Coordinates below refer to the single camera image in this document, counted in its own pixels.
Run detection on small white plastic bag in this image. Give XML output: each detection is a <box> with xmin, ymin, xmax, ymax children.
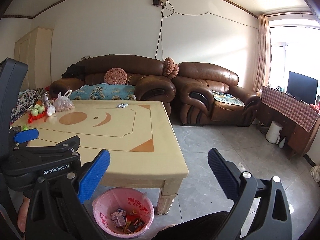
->
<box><xmin>46</xmin><ymin>105</ymin><xmax>56</xmax><ymax>116</ymax></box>

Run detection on pink lined trash bin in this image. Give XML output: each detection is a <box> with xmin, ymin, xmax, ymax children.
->
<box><xmin>92</xmin><ymin>187</ymin><xmax>154</xmax><ymax>238</ymax></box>

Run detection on blue floral sofa blanket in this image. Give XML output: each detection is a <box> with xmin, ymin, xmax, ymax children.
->
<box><xmin>69</xmin><ymin>83</ymin><xmax>136</xmax><ymax>101</ymax></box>

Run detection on blue armchair seat cloth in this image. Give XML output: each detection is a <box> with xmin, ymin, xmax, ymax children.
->
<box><xmin>212</xmin><ymin>91</ymin><xmax>245</xmax><ymax>107</ymax></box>

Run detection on two small battery packs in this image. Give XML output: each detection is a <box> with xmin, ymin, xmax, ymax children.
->
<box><xmin>117</xmin><ymin>103</ymin><xmax>129</xmax><ymax>108</ymax></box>

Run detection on beige coffee table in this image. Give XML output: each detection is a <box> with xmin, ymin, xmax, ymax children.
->
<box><xmin>14</xmin><ymin>100</ymin><xmax>189</xmax><ymax>215</ymax></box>

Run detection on blue cartoon milk carton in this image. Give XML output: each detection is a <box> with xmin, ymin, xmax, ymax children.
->
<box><xmin>110</xmin><ymin>208</ymin><xmax>127</xmax><ymax>228</ymax></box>

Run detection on wooden tv cabinet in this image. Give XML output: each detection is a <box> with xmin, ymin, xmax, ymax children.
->
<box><xmin>256</xmin><ymin>103</ymin><xmax>319</xmax><ymax>158</ymax></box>

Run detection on brown leather armchair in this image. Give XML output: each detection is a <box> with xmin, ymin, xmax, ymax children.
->
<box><xmin>170</xmin><ymin>62</ymin><xmax>260</xmax><ymax>126</ymax></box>

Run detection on wall cable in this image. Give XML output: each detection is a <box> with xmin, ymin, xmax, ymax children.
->
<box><xmin>152</xmin><ymin>0</ymin><xmax>259</xmax><ymax>61</ymax></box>

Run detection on white appliance on floor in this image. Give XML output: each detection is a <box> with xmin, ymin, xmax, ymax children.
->
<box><xmin>265</xmin><ymin>121</ymin><xmax>283</xmax><ymax>144</ymax></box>

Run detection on pink curtain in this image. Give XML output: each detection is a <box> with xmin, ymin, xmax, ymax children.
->
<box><xmin>253</xmin><ymin>14</ymin><xmax>271</xmax><ymax>92</ymax></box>

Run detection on pink round cushion on armrest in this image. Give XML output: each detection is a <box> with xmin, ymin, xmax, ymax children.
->
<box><xmin>163</xmin><ymin>57</ymin><xmax>179</xmax><ymax>79</ymax></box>

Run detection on black orange small box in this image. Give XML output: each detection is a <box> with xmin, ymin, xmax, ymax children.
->
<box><xmin>127</xmin><ymin>218</ymin><xmax>145</xmax><ymax>233</ymax></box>

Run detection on glass jar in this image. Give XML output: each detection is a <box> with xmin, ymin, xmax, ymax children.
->
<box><xmin>42</xmin><ymin>91</ymin><xmax>52</xmax><ymax>108</ymax></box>

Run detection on checkered red tablecloth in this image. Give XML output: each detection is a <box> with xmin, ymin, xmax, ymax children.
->
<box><xmin>261</xmin><ymin>86</ymin><xmax>319</xmax><ymax>132</ymax></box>

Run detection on person left hand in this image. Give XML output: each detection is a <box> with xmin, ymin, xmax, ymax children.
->
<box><xmin>17</xmin><ymin>196</ymin><xmax>30</xmax><ymax>232</ymax></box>

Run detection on beige wardrobe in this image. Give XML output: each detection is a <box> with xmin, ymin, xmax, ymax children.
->
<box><xmin>14</xmin><ymin>27</ymin><xmax>53</xmax><ymax>91</ymax></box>

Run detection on plastic bag of nuts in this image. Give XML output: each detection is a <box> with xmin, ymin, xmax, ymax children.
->
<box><xmin>53</xmin><ymin>89</ymin><xmax>75</xmax><ymax>112</ymax></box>

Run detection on black television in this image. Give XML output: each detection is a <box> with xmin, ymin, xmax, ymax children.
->
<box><xmin>286</xmin><ymin>72</ymin><xmax>318</xmax><ymax>104</ymax></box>

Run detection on red tray with green apples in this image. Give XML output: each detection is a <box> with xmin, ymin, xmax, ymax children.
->
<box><xmin>28</xmin><ymin>104</ymin><xmax>47</xmax><ymax>124</ymax></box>

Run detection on brown leather long sofa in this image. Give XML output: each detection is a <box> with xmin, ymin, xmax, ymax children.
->
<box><xmin>49</xmin><ymin>54</ymin><xmax>178</xmax><ymax>115</ymax></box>

